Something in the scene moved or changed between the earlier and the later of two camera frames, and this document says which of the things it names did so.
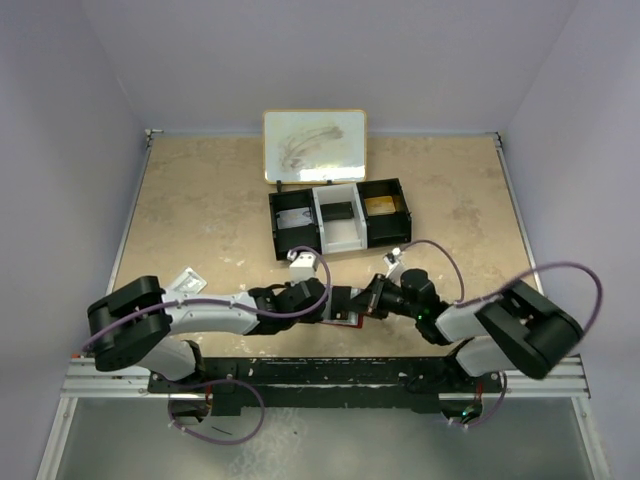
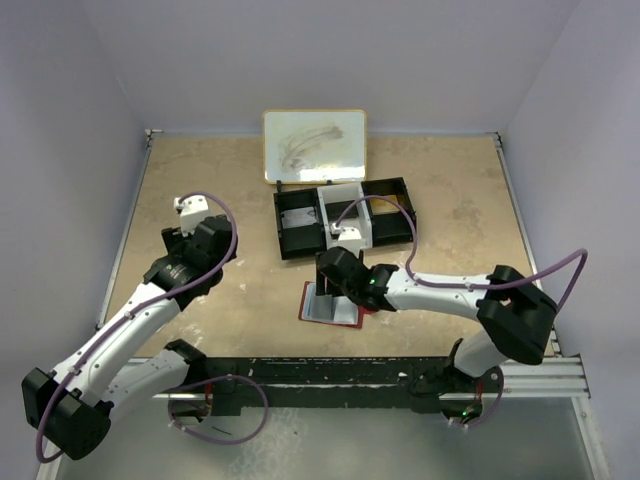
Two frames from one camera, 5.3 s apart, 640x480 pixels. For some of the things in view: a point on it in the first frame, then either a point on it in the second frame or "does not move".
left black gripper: (310, 318) -> (175, 240)
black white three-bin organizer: (341, 217) does not move
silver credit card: (294, 217) does not move
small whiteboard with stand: (314, 146) does not move
